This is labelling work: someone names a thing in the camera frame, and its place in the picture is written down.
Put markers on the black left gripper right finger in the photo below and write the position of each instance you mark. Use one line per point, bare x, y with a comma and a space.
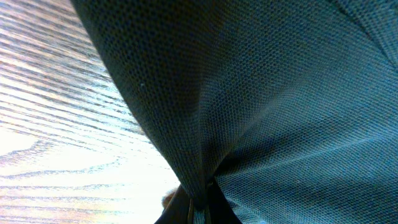
219, 208

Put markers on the black t-shirt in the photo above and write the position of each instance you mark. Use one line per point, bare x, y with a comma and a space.
289, 106

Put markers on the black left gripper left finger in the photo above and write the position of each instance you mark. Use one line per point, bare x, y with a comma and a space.
178, 208

